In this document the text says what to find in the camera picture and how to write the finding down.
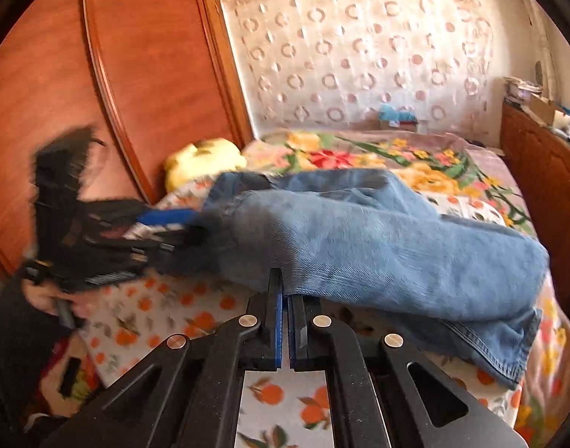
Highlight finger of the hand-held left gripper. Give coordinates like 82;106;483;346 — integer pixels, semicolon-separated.
126;226;208;267
136;208;202;231

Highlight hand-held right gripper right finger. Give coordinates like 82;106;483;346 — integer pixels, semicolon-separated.
287;289;524;448

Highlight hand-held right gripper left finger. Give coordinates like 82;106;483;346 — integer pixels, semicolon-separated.
40;268;284;448

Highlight blue denim pants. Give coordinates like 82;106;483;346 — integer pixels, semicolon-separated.
203;168;552;390

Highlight person's left hand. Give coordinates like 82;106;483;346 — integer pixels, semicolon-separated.
26;280;94;327

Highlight orange fruit print bedsheet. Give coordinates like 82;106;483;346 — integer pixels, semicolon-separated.
80;172;524;448

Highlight yellow plush toy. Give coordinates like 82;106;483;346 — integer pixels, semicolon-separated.
164;137;247;192

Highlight wooden slatted wardrobe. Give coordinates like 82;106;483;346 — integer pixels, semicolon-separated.
0;0;255;281

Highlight floral blanket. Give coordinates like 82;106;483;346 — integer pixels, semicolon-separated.
241;128;570;448

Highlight small floral print sheet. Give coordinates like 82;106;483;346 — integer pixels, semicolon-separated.
434;193;507;227

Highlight teal cloth bundle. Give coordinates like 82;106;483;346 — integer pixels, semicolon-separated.
378;104;416;124

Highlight circle-patterned lace curtain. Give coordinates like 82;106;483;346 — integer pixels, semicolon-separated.
220;0;496;127

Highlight wooden sideboard cabinet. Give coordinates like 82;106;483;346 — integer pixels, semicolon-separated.
500;100;570;309

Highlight stack of papers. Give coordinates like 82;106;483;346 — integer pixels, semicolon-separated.
504;76;542;103

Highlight cardboard box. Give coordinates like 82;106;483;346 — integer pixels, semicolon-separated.
528;93;568;124

